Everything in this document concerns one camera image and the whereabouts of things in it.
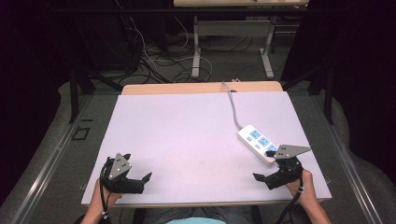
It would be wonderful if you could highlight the person's grey and teal clothing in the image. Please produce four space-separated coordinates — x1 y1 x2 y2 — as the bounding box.
133 204 260 224

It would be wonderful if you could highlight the wooden table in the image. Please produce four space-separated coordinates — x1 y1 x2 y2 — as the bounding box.
120 80 284 96

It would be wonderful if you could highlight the black metal stand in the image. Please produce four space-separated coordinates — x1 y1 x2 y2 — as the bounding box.
281 63 334 125
68 66 124 124

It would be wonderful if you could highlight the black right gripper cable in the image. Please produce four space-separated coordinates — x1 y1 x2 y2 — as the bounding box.
275 177 304 224

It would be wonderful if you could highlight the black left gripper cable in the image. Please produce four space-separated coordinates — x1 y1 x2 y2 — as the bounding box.
98 160 114 220

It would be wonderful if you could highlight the desk with metal legs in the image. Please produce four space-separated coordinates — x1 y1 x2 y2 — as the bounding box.
173 0 310 79

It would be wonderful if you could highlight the pale lilac table board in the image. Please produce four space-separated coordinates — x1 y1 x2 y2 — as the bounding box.
81 91 332 206

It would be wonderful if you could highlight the grey power strip cable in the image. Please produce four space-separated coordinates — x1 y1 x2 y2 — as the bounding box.
221 81 244 131

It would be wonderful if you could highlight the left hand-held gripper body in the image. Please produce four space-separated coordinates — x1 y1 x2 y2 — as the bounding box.
99 152 146 195

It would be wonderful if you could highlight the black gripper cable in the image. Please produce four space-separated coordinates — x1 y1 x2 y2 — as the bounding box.
275 177 304 224
98 160 114 220

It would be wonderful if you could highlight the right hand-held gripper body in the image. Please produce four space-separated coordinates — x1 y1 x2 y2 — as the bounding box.
265 144 313 191

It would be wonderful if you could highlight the person's right hand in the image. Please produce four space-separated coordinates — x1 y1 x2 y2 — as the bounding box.
284 169 316 207

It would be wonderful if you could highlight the tangle of floor cables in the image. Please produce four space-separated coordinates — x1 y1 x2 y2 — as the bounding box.
113 0 260 84

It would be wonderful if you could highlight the white power strip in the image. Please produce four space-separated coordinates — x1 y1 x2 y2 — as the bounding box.
236 124 282 166

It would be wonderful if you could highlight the person's left hand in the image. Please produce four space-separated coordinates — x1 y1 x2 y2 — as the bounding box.
90 178 124 217

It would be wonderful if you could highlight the aluminium floor rail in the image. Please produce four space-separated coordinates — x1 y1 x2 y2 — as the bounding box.
10 94 94 224
311 92 379 224

